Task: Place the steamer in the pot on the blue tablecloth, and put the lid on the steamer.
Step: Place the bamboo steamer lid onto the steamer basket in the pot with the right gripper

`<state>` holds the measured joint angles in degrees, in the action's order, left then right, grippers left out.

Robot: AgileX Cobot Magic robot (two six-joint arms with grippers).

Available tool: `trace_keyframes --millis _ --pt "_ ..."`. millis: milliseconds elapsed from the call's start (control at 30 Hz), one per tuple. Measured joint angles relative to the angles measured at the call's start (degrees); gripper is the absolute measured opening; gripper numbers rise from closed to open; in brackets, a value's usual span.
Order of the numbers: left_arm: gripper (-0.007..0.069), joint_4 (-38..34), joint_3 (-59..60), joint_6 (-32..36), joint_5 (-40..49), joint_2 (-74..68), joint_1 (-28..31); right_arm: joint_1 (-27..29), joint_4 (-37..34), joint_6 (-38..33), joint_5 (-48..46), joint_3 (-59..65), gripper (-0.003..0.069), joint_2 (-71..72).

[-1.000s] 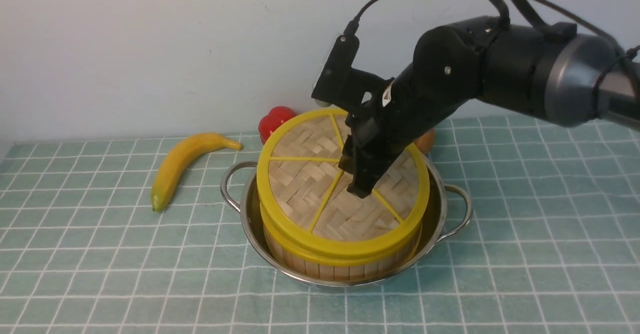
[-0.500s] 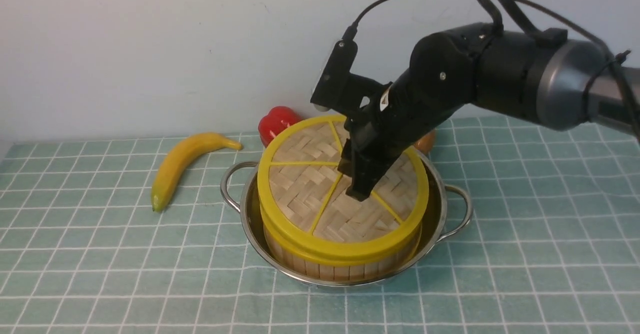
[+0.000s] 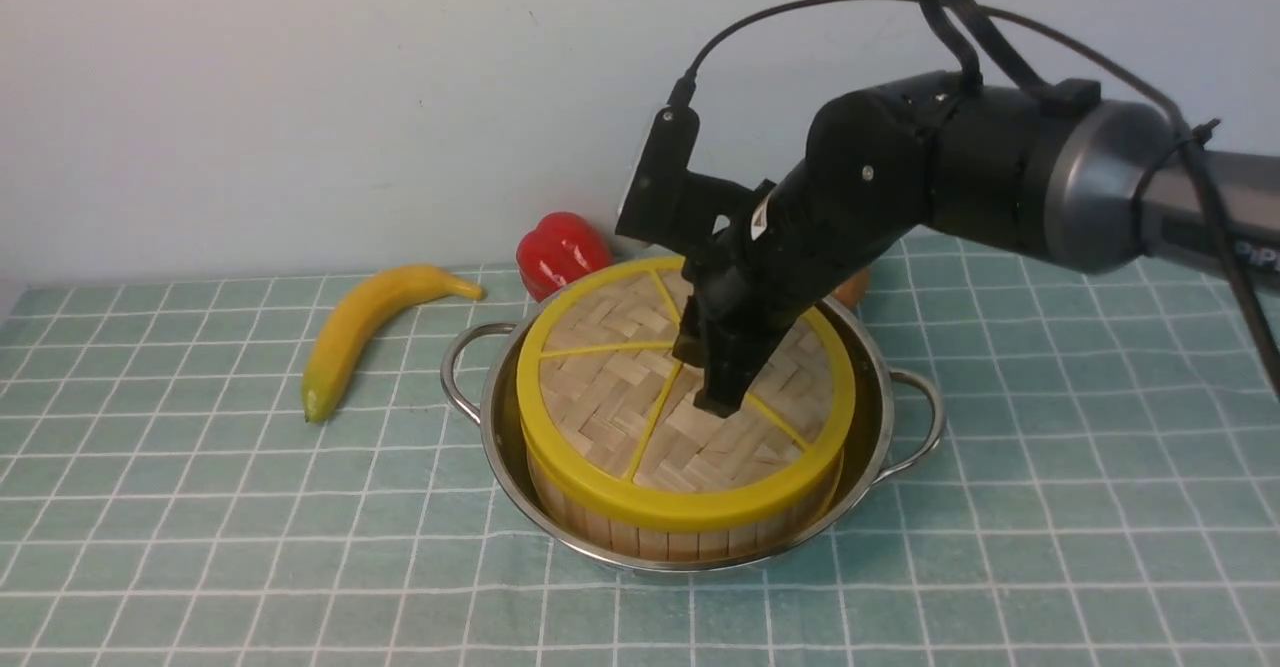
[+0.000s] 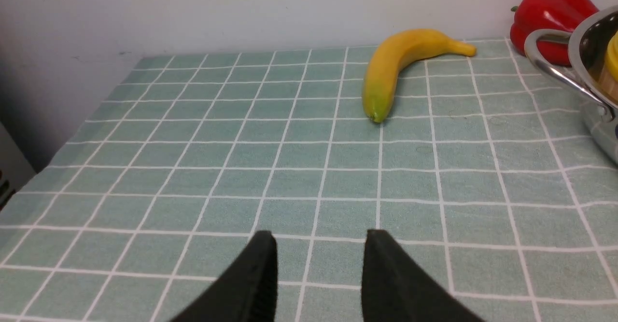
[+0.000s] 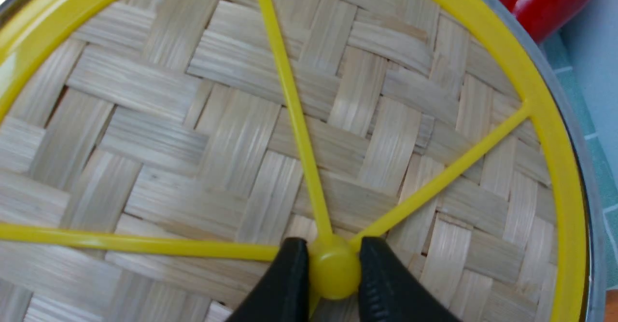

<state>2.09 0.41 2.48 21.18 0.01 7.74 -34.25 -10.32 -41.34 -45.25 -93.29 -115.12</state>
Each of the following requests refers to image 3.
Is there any stainless steel pot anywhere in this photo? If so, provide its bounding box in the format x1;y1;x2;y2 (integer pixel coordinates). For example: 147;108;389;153
439;298;947;576

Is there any woven bamboo steamer lid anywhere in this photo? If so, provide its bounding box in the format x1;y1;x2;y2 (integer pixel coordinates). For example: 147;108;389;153
516;256;856;533

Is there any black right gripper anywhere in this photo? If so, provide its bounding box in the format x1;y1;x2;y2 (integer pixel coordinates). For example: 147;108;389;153
672;163;901;419

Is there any brown potato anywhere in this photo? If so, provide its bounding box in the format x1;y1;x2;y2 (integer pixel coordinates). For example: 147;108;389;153
829;268;870;311

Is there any black right camera cable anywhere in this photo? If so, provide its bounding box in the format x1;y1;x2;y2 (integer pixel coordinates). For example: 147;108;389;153
669;0;1280;398

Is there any red bell pepper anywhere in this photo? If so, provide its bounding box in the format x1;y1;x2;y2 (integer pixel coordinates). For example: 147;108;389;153
515;211;614;302

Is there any green checkered tablecloth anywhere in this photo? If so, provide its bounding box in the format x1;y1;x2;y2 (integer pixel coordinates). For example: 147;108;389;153
1;230;1279;666

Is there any bamboo steamer basket yellow rim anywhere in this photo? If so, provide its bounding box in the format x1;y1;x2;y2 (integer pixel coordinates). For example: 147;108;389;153
527;429;844;565

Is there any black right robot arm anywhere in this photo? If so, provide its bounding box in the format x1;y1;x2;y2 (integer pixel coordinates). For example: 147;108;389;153
616;73;1277;417

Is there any yellow banana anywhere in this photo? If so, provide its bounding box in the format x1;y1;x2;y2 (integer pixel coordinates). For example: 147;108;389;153
300;262;486;424

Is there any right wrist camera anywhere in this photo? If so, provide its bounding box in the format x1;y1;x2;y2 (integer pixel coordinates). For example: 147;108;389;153
613;105;776;262

